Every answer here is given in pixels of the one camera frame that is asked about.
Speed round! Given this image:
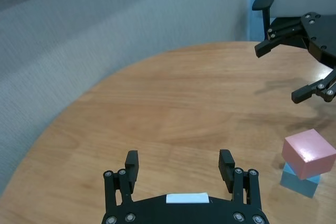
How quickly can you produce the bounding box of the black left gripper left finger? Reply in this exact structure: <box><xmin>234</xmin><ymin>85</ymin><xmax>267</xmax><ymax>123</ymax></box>
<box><xmin>102</xmin><ymin>150</ymin><xmax>139</xmax><ymax>207</ymax></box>

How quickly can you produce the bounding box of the black office chair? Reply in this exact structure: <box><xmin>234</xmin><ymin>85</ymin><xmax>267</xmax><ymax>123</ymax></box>
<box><xmin>251</xmin><ymin>0</ymin><xmax>313</xmax><ymax>50</ymax></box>

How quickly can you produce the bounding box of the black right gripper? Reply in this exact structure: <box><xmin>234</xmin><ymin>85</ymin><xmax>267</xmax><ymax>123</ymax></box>
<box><xmin>254</xmin><ymin>11</ymin><xmax>336</xmax><ymax>104</ymax></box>

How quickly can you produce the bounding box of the blue building block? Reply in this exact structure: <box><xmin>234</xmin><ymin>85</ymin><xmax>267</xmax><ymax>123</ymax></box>
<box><xmin>280</xmin><ymin>162</ymin><xmax>322</xmax><ymax>199</ymax></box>

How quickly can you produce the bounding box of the pink building block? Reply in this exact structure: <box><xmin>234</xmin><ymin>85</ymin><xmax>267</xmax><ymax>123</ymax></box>
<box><xmin>281</xmin><ymin>129</ymin><xmax>336</xmax><ymax>181</ymax></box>

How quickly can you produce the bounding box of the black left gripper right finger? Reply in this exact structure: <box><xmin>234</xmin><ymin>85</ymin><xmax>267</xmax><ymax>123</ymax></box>
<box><xmin>218</xmin><ymin>149</ymin><xmax>264</xmax><ymax>207</ymax></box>

